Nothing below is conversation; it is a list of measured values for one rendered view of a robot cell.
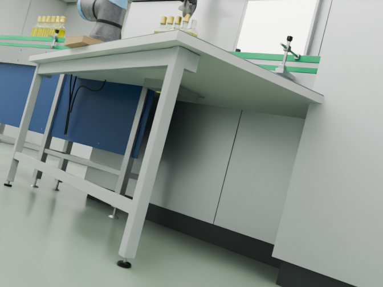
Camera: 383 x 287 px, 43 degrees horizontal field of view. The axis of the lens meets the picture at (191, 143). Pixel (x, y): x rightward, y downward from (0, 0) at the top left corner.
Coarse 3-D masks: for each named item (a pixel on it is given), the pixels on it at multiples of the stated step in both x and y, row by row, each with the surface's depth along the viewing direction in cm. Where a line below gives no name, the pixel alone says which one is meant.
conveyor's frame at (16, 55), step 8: (0, 48) 354; (8, 48) 347; (16, 48) 341; (24, 48) 335; (32, 48) 328; (40, 48) 322; (0, 56) 352; (8, 56) 345; (16, 56) 339; (24, 56) 333; (24, 64) 332; (32, 64) 324; (296, 72) 215; (296, 80) 214; (304, 80) 212; (312, 80) 209; (312, 88) 208
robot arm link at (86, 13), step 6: (78, 0) 226; (84, 0) 223; (90, 0) 220; (78, 6) 225; (84, 6) 222; (90, 6) 219; (78, 12) 227; (84, 12) 223; (90, 12) 220; (84, 18) 227; (90, 18) 224
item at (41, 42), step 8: (0, 40) 360; (8, 40) 354; (16, 40) 347; (24, 40) 341; (32, 40) 334; (40, 40) 328; (48, 40) 322; (56, 40) 316; (64, 40) 311; (48, 48) 321; (56, 48) 315; (64, 48) 309
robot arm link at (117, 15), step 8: (96, 0) 218; (104, 0) 213; (112, 0) 212; (120, 0) 213; (96, 8) 217; (104, 8) 213; (112, 8) 212; (120, 8) 214; (96, 16) 219; (104, 16) 213; (112, 16) 213; (120, 16) 215; (120, 24) 216
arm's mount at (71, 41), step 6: (66, 36) 222; (72, 36) 215; (78, 36) 209; (84, 36) 204; (66, 42) 220; (72, 42) 213; (78, 42) 207; (84, 42) 204; (90, 42) 206; (96, 42) 207; (102, 42) 209
